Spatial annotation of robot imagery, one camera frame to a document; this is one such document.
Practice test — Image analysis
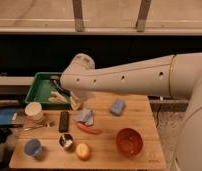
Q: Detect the yellow red apple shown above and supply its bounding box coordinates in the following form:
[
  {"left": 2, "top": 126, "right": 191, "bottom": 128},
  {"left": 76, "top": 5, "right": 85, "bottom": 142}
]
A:
[{"left": 75, "top": 143, "right": 91, "bottom": 160}]

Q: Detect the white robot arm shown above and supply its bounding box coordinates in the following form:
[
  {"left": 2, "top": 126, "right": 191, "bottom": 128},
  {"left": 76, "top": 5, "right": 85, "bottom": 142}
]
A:
[{"left": 60, "top": 52, "right": 202, "bottom": 171}]

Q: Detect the small metal cup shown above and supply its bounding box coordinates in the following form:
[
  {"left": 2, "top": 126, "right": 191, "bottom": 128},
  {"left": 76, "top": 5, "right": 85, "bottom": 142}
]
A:
[{"left": 59, "top": 133, "right": 74, "bottom": 150}]

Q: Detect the blue cup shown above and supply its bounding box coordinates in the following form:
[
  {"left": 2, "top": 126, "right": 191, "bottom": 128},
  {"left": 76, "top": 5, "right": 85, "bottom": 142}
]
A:
[{"left": 24, "top": 139, "right": 42, "bottom": 158}]

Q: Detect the blue grey cloth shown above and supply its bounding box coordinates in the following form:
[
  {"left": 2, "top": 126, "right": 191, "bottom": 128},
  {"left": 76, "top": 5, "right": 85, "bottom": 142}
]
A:
[{"left": 74, "top": 108, "right": 94, "bottom": 126}]

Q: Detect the black remote control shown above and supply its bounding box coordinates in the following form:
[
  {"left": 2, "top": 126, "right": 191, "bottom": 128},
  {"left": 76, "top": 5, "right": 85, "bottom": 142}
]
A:
[{"left": 59, "top": 111, "right": 69, "bottom": 133}]

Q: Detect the beige item in tray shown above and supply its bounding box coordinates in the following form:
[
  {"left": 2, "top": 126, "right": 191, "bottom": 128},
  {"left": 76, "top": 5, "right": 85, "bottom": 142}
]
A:
[{"left": 48, "top": 91, "right": 67, "bottom": 103}]

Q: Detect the red sausage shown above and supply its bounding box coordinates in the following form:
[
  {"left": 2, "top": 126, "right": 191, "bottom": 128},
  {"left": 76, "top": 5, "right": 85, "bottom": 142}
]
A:
[{"left": 76, "top": 122, "right": 102, "bottom": 134}]

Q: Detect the metal spoon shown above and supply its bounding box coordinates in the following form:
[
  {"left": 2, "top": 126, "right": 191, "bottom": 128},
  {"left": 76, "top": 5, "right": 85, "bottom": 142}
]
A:
[{"left": 24, "top": 122, "right": 54, "bottom": 131}]

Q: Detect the green plastic tray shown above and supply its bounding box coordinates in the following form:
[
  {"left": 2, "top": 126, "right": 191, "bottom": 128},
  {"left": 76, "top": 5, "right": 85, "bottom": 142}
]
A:
[{"left": 25, "top": 72, "right": 71, "bottom": 110}]

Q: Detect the blue sponge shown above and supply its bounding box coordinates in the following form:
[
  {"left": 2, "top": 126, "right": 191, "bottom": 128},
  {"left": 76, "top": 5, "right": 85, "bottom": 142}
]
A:
[{"left": 110, "top": 99, "right": 126, "bottom": 116}]

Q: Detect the red bowl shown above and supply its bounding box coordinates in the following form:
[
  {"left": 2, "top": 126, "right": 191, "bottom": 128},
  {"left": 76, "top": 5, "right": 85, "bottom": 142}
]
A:
[{"left": 116, "top": 128, "right": 143, "bottom": 157}]

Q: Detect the blue box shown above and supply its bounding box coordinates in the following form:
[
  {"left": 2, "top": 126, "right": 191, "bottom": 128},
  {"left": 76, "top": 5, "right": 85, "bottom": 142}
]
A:
[{"left": 0, "top": 108, "right": 24, "bottom": 127}]

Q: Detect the black handled tool in tray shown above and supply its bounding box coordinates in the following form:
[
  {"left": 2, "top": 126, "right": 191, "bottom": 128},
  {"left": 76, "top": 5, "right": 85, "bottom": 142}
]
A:
[{"left": 50, "top": 75, "right": 70, "bottom": 95}]

